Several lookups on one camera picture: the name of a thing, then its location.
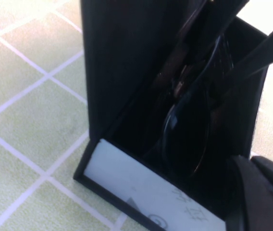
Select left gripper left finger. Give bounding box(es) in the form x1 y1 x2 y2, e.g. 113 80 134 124
230 155 273 231

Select black framed glasses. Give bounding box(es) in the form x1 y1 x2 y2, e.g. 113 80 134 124
146 9 236 180

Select black printed glasses case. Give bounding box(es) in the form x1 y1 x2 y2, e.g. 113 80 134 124
73 0 268 231

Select green checked tablecloth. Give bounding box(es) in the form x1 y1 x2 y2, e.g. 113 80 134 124
0 0 273 231

